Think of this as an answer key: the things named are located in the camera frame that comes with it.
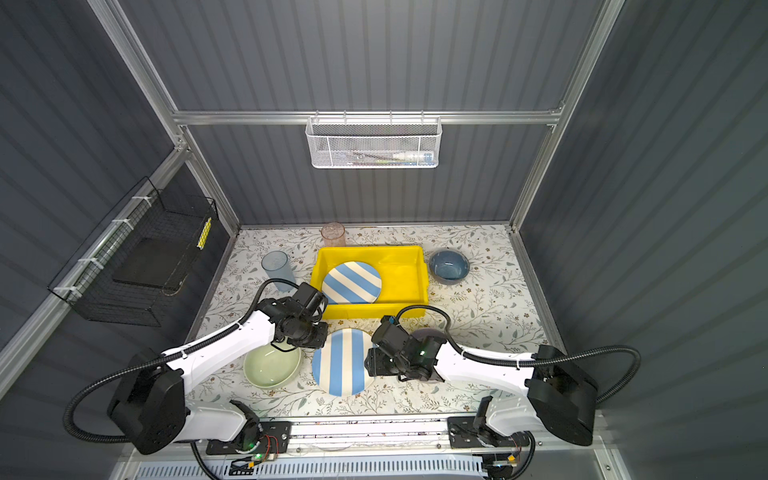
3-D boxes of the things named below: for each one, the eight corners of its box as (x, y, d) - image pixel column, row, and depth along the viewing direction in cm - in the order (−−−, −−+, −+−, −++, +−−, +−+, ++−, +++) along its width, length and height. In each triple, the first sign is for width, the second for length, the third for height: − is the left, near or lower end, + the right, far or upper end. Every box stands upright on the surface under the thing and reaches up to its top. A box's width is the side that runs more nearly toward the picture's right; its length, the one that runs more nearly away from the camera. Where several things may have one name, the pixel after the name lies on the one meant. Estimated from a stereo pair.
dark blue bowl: (431, 285, 104) (432, 276, 100) (428, 259, 112) (429, 250, 107) (468, 285, 104) (471, 276, 100) (463, 259, 112) (466, 250, 107)
